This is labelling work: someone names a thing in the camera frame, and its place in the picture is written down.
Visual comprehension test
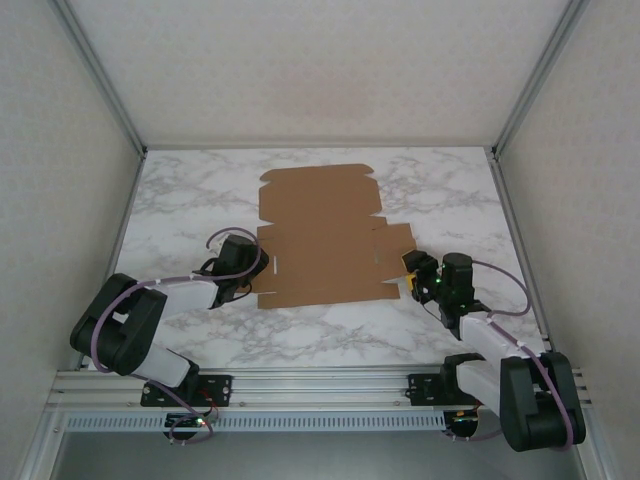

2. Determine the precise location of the brown cardboard box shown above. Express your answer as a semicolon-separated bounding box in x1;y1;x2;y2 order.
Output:
254;164;418;310

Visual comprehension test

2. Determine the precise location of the small electronics board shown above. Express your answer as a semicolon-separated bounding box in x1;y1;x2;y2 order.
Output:
446;408;482;437
164;412;211;431

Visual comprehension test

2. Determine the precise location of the aluminium table side rail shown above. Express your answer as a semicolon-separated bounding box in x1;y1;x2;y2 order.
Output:
74;148;147;372
485;148;559;369

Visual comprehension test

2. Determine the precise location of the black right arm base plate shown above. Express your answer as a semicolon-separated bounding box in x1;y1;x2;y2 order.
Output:
407;372;484;407

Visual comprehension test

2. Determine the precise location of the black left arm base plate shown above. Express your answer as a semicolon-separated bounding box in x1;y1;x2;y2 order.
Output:
139;373;235;407

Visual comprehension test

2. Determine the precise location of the aluminium mounting rail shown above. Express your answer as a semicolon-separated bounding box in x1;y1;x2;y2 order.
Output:
47;367;596;412

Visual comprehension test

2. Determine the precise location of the grey slotted cable duct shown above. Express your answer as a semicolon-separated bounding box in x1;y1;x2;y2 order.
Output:
64;410;448;434

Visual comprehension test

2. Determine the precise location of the aluminium frame post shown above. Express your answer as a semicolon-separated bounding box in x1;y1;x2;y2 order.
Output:
489;0;592;157
48;0;147;156

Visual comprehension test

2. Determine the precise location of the aluminium frame leg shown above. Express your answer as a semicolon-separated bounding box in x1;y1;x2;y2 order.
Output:
17;399;69;480
569;407;619;480

